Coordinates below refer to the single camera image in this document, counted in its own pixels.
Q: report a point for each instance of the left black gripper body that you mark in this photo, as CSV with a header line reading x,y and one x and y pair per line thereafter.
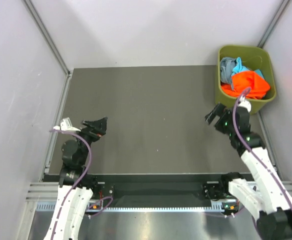
x,y
88,136

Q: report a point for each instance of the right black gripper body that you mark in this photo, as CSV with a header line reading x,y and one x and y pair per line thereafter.
x,y
223,125

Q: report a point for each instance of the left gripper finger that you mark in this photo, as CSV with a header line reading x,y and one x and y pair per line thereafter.
x,y
97,133
100,124

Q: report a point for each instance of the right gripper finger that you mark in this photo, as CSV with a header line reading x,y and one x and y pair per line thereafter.
x,y
218,110
210,117

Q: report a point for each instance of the orange t shirt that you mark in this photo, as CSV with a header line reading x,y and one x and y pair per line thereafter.
x,y
247,79

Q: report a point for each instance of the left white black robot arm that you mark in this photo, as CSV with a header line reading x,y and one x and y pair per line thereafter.
x,y
75,187

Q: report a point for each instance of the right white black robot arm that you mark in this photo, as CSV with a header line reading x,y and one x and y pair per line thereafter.
x,y
270,204

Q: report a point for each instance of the light blue t shirt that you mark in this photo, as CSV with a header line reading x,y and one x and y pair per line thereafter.
x,y
238,68

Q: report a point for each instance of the grey blue t shirt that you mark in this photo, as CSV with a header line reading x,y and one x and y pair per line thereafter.
x,y
226,69

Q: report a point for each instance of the olive green plastic bin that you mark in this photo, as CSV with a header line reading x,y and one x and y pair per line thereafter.
x,y
254,58

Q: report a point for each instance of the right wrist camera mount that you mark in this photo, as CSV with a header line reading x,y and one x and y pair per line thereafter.
x,y
244,103

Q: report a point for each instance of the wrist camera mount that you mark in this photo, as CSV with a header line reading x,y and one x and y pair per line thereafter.
x,y
65,125
244,103

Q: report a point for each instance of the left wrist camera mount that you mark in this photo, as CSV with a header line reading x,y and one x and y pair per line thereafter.
x,y
65,125

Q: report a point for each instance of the grey slotted cable duct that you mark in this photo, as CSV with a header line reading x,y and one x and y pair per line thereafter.
x,y
215,207

